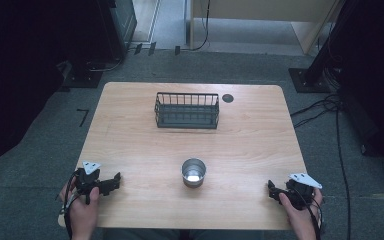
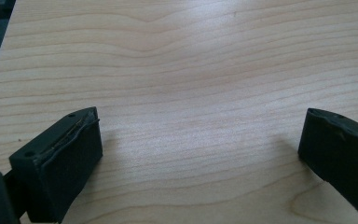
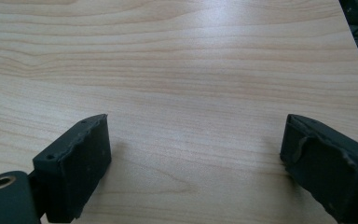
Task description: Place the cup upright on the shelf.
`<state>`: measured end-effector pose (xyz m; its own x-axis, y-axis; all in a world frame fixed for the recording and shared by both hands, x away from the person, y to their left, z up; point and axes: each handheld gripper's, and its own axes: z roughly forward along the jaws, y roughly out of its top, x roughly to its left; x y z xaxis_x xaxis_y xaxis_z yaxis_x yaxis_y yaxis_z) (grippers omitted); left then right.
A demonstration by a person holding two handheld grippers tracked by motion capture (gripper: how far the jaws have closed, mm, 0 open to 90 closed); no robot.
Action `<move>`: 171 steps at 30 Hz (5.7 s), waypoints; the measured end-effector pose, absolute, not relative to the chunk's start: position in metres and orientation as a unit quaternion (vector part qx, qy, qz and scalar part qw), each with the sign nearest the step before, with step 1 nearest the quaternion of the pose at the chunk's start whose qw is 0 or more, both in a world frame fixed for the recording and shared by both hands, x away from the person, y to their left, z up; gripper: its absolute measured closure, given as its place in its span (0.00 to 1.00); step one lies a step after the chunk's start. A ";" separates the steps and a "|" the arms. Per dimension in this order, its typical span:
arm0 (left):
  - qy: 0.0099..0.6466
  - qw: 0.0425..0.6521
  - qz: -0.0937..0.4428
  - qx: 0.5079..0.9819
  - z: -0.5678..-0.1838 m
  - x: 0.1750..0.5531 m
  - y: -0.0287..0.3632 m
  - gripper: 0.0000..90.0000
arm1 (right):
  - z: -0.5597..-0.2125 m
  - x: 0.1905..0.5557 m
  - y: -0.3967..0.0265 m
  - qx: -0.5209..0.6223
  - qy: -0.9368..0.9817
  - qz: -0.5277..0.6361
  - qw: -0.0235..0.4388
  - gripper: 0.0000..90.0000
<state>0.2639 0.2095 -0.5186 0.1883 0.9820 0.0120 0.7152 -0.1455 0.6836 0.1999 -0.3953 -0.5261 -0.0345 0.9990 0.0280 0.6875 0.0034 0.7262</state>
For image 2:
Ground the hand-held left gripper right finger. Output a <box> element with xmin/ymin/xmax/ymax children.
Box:
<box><xmin>297</xmin><ymin>107</ymin><xmax>358</xmax><ymax>224</ymax></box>

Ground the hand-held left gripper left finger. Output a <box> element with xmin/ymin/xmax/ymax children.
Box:
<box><xmin>8</xmin><ymin>106</ymin><xmax>103</xmax><ymax>224</ymax></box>

